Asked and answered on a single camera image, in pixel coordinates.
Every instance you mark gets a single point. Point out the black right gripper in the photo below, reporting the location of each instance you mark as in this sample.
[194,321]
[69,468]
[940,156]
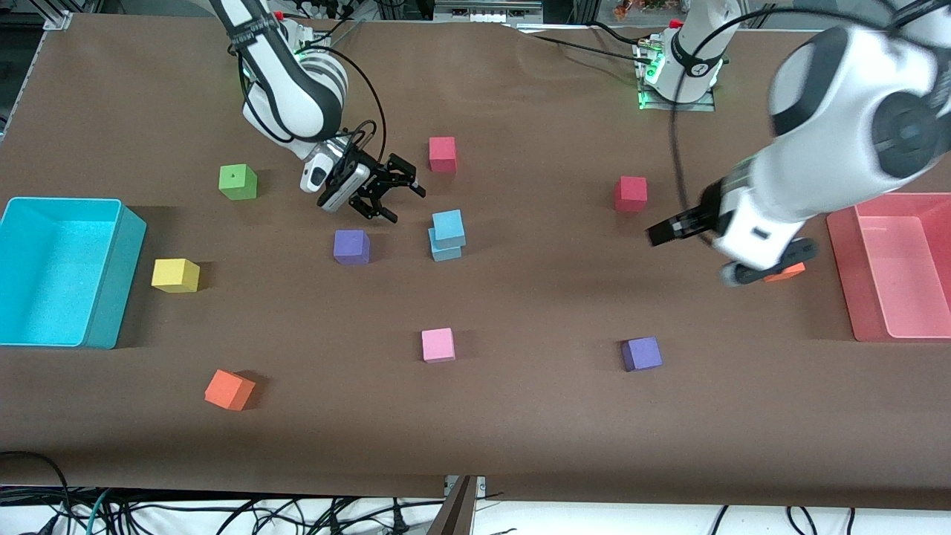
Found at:
[377,180]

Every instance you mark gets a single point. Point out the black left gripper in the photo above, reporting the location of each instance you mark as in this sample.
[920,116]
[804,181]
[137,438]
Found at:
[697,220]

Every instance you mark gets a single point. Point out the light blue foam block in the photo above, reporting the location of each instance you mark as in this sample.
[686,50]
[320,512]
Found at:
[446,254]
[449,227]

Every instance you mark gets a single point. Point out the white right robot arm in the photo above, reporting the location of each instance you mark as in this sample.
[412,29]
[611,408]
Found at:
[297,96]

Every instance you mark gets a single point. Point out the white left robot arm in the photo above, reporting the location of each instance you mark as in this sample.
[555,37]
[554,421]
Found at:
[839,141]

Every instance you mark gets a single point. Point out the red foam block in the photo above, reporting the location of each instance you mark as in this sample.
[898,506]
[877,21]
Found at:
[630,195]
[443,154]

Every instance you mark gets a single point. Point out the purple foam block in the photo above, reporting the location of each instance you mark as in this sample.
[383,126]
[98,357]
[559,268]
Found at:
[641,354]
[351,247]

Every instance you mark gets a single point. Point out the orange foam block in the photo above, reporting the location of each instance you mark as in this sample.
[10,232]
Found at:
[229,390]
[787,275]

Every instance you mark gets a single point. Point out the green foam block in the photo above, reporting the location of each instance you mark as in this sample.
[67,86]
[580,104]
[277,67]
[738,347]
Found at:
[238,183]

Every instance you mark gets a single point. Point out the pink foam block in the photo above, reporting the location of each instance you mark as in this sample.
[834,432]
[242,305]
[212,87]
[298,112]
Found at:
[438,345]

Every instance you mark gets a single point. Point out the yellow foam block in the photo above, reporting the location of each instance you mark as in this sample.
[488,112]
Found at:
[175,276]

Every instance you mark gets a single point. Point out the pink plastic bin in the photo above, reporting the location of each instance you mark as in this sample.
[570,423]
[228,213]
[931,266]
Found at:
[903,275]

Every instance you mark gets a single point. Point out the brown table cover mat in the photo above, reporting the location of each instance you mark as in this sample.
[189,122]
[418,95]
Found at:
[520,423]

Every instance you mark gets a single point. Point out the dark metal bar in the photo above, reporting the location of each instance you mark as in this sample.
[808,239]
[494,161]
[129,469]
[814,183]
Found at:
[455,513]

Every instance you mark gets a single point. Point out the cyan plastic bin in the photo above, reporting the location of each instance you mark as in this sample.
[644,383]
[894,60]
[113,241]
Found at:
[52,275]

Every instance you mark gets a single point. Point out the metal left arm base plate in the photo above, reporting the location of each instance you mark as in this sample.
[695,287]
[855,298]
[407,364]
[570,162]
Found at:
[706,106]

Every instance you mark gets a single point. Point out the silver metal frame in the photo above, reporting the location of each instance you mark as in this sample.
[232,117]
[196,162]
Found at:
[487,9]

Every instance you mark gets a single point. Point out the silver metal bracket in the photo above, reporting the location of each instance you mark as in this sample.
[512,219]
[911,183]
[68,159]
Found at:
[481,487]

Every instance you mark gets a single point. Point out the silver corner bracket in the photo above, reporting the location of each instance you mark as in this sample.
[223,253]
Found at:
[58,20]

